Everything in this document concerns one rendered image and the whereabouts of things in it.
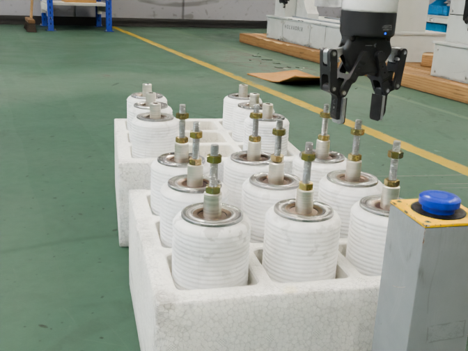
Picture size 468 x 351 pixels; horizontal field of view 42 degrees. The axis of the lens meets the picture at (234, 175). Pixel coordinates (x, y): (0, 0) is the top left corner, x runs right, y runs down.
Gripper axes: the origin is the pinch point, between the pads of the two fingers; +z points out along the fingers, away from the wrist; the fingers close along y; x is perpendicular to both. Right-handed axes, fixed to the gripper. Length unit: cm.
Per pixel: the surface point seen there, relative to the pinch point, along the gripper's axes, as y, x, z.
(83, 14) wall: 118, 600, 24
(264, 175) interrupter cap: -11.8, 5.2, 9.9
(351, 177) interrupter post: -0.7, -0.9, 9.5
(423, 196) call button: -12.9, -26.4, 2.2
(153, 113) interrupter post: -13.4, 46.7, 9.1
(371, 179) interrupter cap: 2.3, -1.9, 9.8
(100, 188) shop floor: -15, 79, 35
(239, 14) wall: 297, 582, 21
